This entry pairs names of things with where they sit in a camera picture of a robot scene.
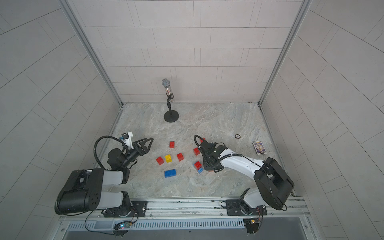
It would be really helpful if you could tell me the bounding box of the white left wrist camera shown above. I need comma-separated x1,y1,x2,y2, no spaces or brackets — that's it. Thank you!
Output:
120,132,133,150

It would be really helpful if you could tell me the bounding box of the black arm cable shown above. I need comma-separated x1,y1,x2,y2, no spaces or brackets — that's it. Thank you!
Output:
93,135,127,169
193,134,208,151

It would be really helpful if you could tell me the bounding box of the dark blue lego brick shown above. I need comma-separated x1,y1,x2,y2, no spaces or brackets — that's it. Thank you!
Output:
164,169,177,178

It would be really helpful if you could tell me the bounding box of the yellow lego brick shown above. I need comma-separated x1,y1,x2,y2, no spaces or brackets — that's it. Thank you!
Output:
165,155,172,163

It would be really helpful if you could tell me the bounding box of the left green circuit board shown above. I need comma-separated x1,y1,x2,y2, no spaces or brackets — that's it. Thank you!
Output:
114,221,133,231

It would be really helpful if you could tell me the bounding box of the aluminium rail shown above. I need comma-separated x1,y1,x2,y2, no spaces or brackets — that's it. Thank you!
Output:
59,196,311,223

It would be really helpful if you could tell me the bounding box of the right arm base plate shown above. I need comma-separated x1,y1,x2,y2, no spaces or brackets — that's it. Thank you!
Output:
224,200,268,217

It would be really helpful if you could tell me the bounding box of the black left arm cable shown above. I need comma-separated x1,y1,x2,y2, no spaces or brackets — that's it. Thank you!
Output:
93,135,127,169

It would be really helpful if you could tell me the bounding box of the red lego brick top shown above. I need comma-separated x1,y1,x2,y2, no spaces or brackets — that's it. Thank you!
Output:
169,141,175,149

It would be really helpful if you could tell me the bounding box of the printed card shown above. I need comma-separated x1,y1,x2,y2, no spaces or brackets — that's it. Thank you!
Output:
252,141,267,155

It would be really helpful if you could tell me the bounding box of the black microphone stand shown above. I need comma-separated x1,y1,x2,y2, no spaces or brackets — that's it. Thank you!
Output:
164,94,179,123

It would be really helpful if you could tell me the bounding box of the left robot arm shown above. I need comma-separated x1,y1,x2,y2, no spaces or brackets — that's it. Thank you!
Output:
54,133,154,218

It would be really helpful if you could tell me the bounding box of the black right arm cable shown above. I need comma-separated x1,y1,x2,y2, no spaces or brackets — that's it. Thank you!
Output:
193,134,208,151

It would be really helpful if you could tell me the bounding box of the right circuit board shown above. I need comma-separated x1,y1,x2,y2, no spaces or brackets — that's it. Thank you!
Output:
243,219,262,234

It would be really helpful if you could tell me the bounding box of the glittery silver microphone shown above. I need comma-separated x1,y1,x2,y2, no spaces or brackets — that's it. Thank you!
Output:
162,79,174,103

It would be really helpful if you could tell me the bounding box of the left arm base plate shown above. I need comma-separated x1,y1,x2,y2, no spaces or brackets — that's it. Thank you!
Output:
102,201,148,218

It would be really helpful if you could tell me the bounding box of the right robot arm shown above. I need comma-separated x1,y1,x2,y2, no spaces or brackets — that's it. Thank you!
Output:
197,140,295,215

